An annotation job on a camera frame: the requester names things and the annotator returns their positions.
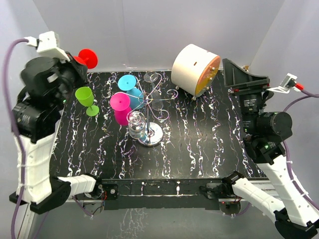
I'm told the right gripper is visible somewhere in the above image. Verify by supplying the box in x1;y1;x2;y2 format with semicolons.
221;58;268;132

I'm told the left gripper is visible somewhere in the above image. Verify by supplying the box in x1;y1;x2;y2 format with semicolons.
53;51;91;110

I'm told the red wine glass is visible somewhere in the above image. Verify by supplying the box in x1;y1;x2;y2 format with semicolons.
73;48;98;69

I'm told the green wine glass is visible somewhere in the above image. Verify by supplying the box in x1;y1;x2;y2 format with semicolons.
75;87;99;117

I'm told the pink wine glass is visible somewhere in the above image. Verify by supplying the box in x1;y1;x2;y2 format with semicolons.
110;92;131;126

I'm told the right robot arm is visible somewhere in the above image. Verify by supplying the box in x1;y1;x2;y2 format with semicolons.
222;59;319;239

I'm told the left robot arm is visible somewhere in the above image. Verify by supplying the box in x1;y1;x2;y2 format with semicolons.
9;49;103;215

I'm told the cyan wine glass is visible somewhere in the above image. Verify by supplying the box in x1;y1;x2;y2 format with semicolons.
118;74;144;109

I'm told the clear tumbler glass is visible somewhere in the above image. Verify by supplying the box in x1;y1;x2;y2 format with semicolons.
128;111;146;139

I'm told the chrome wine glass rack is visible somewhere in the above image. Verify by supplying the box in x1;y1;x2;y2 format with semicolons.
127;73;178;147

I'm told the white cylindrical stool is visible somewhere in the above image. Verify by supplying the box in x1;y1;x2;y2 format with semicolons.
171;44;221;100

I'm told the clear champagne flute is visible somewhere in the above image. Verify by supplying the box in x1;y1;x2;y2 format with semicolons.
144;72;163;111

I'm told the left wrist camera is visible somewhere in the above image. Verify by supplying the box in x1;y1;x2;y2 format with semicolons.
37;31;70;62

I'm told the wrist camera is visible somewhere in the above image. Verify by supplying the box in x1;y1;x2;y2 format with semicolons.
37;31;70;62
267;73;304;94

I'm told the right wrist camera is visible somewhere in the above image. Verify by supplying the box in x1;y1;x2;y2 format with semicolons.
267;73;304;94

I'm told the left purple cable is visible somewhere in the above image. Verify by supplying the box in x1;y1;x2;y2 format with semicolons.
1;37;50;239

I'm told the black base frame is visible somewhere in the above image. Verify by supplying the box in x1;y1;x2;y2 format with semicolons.
74;178;257;211

